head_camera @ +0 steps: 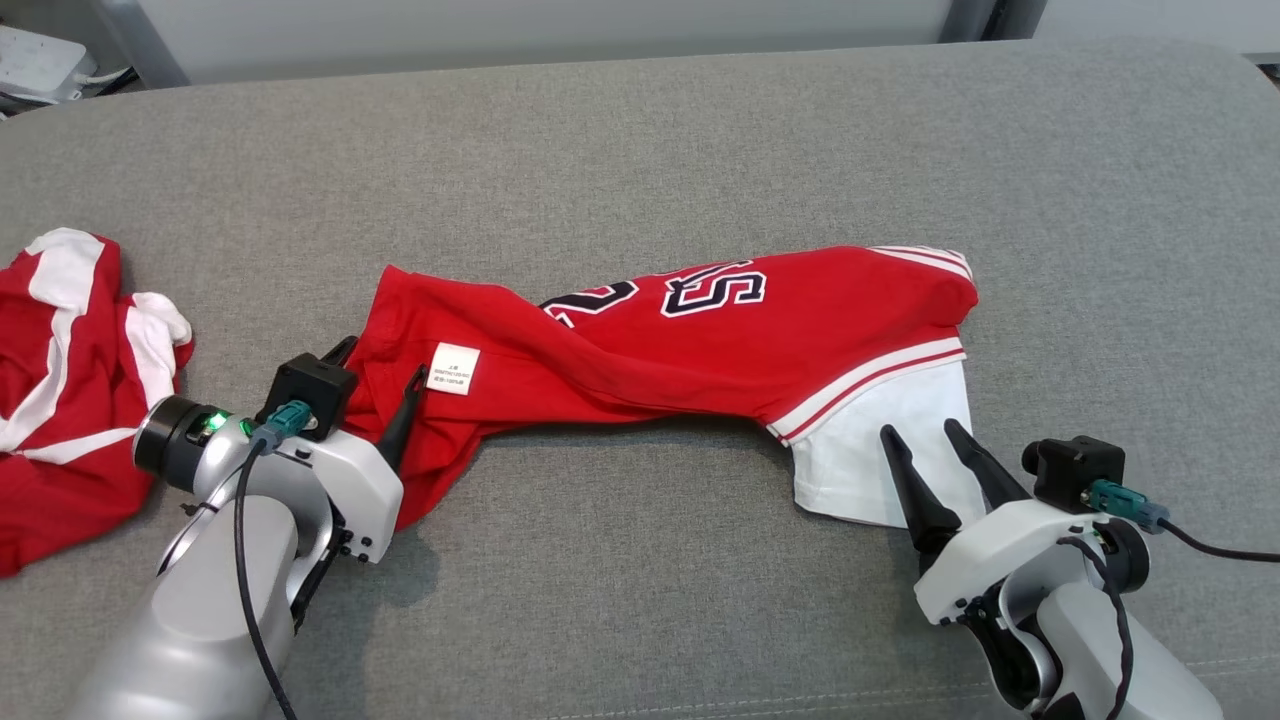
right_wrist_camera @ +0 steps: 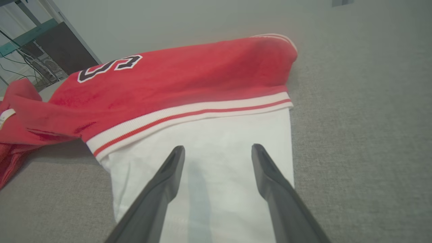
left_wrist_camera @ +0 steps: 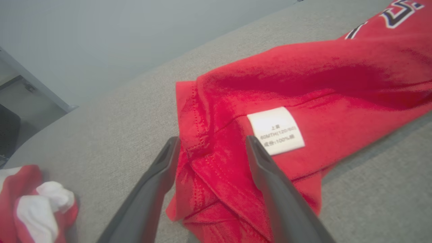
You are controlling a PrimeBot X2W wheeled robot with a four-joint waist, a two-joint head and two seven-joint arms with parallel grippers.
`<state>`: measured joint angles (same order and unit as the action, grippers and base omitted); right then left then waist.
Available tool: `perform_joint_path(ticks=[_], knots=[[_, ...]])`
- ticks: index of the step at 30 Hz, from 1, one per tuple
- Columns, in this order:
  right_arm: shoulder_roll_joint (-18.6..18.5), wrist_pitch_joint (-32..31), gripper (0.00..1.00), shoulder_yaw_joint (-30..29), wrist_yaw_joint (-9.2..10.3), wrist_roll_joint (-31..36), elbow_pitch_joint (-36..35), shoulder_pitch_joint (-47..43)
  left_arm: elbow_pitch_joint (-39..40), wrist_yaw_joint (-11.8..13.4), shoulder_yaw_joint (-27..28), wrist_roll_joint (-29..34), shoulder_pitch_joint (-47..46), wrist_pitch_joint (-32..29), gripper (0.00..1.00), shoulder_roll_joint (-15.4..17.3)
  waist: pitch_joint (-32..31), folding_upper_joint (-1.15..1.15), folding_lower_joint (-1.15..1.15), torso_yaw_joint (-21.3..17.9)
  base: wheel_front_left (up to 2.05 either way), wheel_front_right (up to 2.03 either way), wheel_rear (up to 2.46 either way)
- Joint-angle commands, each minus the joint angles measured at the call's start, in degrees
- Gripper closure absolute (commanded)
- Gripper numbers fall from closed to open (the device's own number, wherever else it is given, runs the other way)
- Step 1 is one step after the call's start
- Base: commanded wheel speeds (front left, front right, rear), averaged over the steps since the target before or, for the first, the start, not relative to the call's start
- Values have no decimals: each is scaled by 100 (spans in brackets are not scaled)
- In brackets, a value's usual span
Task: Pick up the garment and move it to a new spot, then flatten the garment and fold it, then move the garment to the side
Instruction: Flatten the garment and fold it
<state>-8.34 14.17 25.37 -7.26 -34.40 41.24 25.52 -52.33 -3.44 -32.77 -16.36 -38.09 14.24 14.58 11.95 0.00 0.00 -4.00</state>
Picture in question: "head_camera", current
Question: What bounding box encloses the teal plug right camera cable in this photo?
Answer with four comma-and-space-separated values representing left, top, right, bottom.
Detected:
1088, 478, 1280, 564

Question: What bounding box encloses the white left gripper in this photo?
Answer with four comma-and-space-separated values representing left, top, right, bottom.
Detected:
268, 336, 430, 564

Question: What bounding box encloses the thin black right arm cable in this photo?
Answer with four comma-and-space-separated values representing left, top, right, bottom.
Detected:
1058, 537, 1136, 720

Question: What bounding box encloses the white device with cables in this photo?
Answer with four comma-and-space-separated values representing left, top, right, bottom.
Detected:
0, 25, 133, 103

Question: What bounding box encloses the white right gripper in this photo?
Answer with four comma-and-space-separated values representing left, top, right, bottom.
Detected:
880, 418, 1109, 627

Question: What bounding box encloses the red Bulls 23 jersey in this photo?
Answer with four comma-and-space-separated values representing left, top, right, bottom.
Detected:
340, 245, 982, 532

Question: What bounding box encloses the grey metal post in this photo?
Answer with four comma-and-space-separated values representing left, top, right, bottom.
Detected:
940, 0, 1041, 43
95, 0, 191, 89

